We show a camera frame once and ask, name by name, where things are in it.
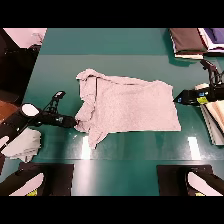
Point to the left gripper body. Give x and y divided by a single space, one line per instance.
65 120

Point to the light grey T-shirt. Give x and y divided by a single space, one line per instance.
133 106

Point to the dark brown garment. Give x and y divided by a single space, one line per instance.
187 39

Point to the cream folded garment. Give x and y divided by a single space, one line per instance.
216 113

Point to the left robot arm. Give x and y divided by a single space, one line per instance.
20 121

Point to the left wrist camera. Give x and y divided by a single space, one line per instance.
55 100

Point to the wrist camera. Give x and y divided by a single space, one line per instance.
55 100
211 70

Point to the white folded garment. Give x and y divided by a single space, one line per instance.
208 46

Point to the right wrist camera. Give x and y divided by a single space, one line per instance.
211 70

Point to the navy garment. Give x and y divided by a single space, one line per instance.
216 34

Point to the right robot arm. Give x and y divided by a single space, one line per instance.
200 183

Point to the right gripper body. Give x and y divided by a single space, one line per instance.
190 96

